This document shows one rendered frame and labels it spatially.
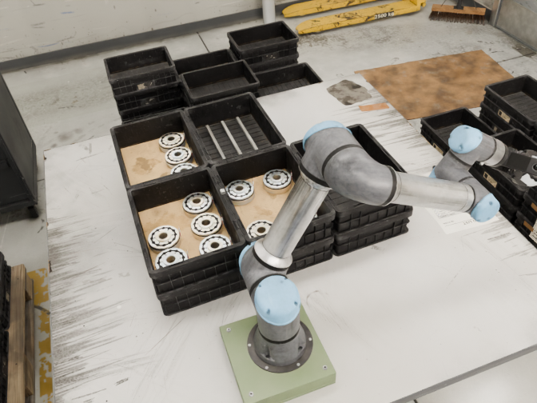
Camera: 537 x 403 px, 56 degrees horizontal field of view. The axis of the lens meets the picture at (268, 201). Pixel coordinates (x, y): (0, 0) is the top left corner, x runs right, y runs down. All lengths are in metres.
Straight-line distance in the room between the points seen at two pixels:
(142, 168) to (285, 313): 0.95
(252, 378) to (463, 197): 0.73
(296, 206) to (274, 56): 2.14
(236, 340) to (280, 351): 0.16
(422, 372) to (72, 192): 1.50
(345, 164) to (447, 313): 0.72
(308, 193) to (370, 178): 0.19
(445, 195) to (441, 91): 2.74
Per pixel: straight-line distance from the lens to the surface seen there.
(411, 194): 1.21
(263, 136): 2.06
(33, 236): 3.18
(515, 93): 3.35
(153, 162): 2.02
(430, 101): 3.85
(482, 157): 1.48
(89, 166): 2.32
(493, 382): 2.42
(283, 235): 1.32
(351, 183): 1.12
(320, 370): 1.45
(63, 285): 1.87
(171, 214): 1.78
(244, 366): 1.47
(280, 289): 1.32
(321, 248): 1.68
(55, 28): 4.83
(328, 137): 1.19
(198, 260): 1.49
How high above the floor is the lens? 2.05
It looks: 44 degrees down
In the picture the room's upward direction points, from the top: 5 degrees counter-clockwise
